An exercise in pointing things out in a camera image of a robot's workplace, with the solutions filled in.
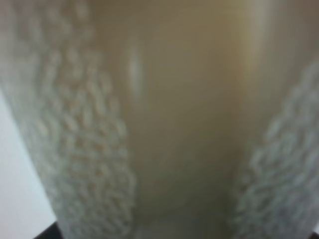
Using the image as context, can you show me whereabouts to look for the clear drink bottle red label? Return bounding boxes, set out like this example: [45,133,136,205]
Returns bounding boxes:
[0,0,319,239]

